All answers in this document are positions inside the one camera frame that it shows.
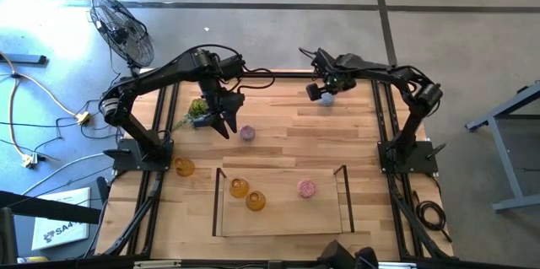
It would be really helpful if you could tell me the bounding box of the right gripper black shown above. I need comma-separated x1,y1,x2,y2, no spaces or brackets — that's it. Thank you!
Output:
305,63,359,102

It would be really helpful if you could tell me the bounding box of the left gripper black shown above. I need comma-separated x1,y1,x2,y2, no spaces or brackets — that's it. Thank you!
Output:
193,76,247,141

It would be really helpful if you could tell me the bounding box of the purple speckled candle holder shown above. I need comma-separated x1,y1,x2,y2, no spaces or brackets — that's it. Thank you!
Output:
239,124,257,143

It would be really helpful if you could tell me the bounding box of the amber glass candle holder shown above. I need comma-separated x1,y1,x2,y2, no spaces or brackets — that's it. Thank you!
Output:
174,157,196,178
229,177,251,199
246,190,267,213

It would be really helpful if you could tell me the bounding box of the pink speckled candle holder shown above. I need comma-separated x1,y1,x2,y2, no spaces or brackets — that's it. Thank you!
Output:
296,178,317,200

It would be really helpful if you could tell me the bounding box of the potted succulent plant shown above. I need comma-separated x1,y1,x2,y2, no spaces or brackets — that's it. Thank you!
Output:
173,98,212,132

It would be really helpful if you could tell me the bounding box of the black floor fan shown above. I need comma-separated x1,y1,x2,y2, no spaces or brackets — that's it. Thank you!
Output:
89,0,155,77

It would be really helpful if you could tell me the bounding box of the black handheld device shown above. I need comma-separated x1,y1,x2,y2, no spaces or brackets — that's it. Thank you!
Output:
318,239,380,269

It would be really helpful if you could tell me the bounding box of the grey metal stand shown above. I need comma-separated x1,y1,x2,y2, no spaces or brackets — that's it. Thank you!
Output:
466,83,540,213

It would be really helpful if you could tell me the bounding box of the black equipment stand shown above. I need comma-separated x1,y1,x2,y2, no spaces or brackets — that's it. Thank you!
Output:
0,191,102,266

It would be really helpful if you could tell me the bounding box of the white printed sign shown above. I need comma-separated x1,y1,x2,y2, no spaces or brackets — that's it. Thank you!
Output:
31,187,92,251

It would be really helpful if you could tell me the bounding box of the black floor bar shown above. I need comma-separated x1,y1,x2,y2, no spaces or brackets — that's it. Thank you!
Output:
0,53,48,67

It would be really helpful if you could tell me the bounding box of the black aluminium table frame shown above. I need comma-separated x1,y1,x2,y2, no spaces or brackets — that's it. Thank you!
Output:
100,58,455,261

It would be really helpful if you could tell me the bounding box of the wooden tray with black handles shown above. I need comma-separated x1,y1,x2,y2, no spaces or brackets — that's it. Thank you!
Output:
212,164,355,238

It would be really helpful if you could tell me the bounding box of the yellow extension cable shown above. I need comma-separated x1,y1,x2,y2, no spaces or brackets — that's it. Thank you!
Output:
0,51,92,169

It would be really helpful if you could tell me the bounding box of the coiled black cable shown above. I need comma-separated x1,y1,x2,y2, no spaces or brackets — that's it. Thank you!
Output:
414,191,453,244

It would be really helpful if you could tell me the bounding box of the silver metal bracket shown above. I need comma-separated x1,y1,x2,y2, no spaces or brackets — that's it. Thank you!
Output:
369,261,419,269
132,260,183,269

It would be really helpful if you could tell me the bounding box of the white floor cable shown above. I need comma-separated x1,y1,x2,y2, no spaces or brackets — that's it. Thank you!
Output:
20,153,106,196

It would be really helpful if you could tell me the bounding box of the thin black floor cable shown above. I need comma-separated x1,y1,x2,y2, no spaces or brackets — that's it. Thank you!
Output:
0,99,130,163

